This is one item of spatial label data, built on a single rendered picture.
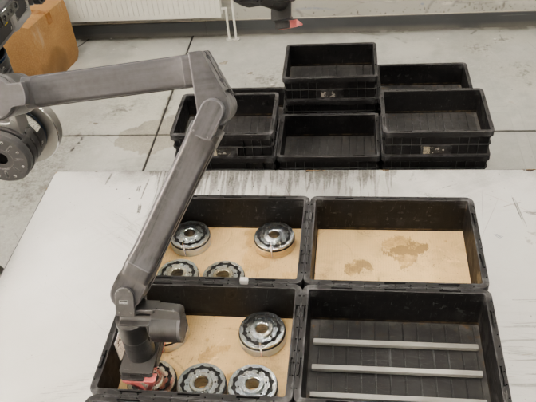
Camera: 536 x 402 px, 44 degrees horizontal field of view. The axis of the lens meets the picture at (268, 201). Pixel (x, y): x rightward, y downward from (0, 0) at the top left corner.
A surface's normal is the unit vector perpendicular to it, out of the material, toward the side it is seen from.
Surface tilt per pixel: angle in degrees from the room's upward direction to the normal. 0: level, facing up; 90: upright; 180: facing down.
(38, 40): 90
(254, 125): 0
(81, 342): 0
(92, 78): 59
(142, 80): 66
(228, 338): 0
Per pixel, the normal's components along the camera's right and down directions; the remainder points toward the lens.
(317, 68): -0.07, -0.76
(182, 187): -0.07, 0.25
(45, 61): 0.95, 0.14
